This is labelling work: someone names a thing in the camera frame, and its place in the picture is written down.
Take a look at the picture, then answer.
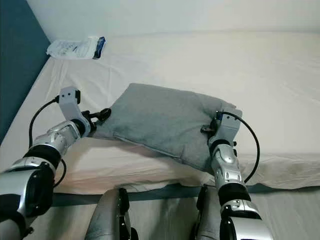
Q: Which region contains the grey right robot leg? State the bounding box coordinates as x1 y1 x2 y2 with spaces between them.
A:
190 185 223 240

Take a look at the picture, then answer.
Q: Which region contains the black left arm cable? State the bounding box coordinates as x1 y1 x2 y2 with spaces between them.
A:
29 97 67 190

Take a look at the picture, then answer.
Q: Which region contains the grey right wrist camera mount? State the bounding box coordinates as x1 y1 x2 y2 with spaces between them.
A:
211 107 243 146

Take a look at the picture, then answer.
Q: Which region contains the grey fabric pillow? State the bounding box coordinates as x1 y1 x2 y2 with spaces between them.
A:
92 82 237 173

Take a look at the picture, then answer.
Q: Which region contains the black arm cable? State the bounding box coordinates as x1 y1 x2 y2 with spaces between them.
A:
222 111 261 184
29 97 67 190

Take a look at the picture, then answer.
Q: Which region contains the grey left robot leg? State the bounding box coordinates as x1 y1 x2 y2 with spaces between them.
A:
84 187 138 240

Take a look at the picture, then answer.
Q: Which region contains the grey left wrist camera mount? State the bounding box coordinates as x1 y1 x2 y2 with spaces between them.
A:
58 86 83 123

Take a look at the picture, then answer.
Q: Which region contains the bed with white sheet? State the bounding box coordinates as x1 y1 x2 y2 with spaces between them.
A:
0 30 320 203

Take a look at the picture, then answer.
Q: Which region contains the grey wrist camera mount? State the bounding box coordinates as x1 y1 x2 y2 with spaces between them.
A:
211 107 243 146
58 86 83 123

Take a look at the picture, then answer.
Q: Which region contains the grey robot leg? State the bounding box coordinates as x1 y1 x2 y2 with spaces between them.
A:
190 185 223 240
84 187 138 240

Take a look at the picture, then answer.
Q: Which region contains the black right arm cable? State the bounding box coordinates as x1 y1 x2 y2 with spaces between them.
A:
222 111 261 184

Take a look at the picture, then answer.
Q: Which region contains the white and blue wipes pack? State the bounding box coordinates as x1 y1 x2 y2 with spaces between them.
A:
46 36 106 60

